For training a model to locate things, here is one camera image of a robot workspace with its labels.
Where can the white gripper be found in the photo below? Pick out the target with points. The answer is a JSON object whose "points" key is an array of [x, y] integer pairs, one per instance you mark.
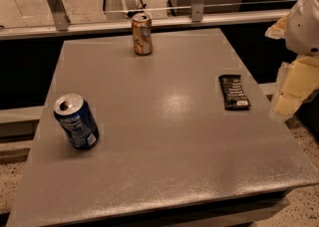
{"points": [[305, 25]]}

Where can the blue pepsi can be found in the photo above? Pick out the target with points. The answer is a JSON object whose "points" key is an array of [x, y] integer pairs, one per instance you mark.
{"points": [[74, 116]]}

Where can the orange soda can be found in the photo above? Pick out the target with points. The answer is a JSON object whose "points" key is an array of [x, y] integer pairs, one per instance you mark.
{"points": [[142, 37]]}

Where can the black snack bar wrapper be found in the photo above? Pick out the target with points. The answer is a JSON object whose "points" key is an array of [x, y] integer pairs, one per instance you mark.
{"points": [[234, 96]]}

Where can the left metal bracket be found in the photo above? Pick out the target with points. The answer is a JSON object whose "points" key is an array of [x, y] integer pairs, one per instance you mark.
{"points": [[59, 14]]}

